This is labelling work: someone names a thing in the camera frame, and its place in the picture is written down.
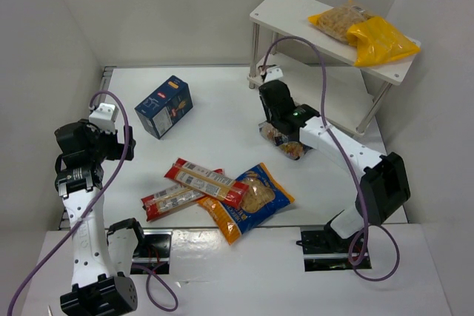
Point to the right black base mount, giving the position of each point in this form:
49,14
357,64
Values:
322,250

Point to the red spaghetti pack upper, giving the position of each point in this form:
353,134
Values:
211,183

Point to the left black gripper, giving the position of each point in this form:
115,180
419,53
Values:
121,144

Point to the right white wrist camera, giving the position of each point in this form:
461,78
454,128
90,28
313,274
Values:
270,72

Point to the blue orange macaroni bag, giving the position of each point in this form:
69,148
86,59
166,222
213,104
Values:
264,198

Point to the blue pasta box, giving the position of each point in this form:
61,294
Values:
165,106

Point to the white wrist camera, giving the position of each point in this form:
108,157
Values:
104,117
270,72

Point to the yellow pasta bag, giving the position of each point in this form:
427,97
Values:
376,40

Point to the white two-tier shelf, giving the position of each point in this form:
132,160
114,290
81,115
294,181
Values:
353,96

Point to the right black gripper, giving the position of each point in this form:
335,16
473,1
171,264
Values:
269,98

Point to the red spaghetti pack lower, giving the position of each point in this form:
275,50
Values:
170,200

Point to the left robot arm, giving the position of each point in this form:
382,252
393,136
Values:
101,283

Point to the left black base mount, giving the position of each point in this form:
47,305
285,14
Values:
154,252

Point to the red spaghetti pack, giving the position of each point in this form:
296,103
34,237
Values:
211,183
170,200

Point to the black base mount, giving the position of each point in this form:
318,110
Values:
322,250
154,252

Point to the dark blue fusilli bag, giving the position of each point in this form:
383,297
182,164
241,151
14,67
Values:
289,145

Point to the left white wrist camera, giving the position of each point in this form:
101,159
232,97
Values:
104,117

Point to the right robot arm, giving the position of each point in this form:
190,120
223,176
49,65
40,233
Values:
380,180

